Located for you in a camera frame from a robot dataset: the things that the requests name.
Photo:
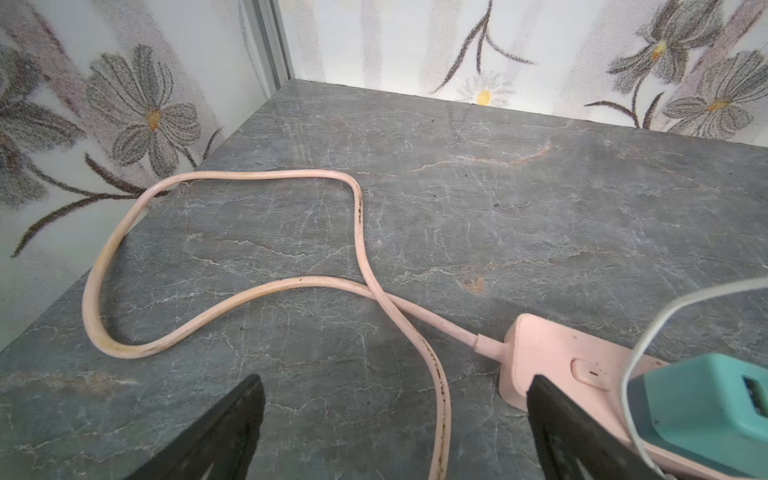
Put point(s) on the pink power strip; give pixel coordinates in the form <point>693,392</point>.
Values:
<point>593,372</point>

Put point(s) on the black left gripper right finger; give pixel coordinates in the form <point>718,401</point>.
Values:
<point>572,445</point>

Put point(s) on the teal USB charger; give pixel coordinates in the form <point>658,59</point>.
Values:
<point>711,409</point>

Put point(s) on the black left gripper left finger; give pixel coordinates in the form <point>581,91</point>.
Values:
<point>220,444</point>

